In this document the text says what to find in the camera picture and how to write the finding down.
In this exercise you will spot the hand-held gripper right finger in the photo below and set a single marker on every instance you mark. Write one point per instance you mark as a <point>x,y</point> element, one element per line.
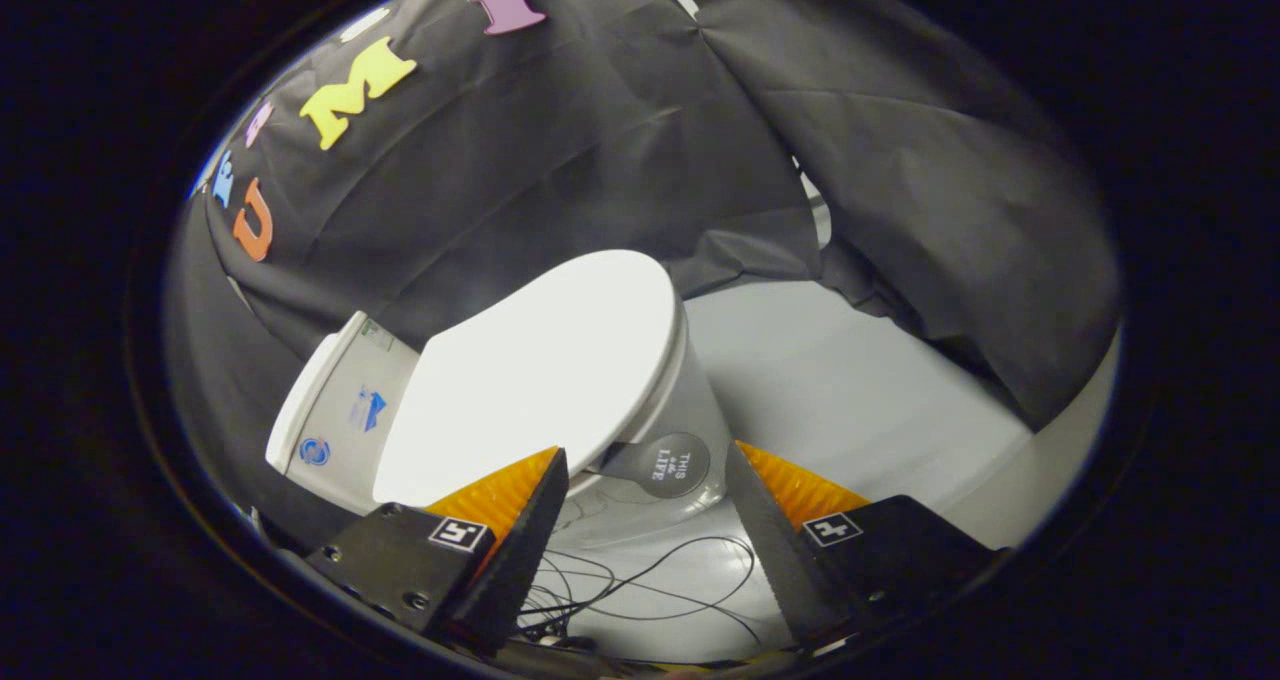
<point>780,560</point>

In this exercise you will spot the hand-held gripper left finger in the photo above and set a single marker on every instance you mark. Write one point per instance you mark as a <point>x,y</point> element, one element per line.
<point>515,560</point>

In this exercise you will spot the white toilet lid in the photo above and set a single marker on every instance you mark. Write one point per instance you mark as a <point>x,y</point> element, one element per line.
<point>540,380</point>

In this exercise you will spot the white toilet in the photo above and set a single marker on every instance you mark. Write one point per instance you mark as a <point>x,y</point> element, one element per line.
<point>340,430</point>

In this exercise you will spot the black backdrop cloth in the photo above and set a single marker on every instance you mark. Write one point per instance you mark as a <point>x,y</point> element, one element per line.
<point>600,160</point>

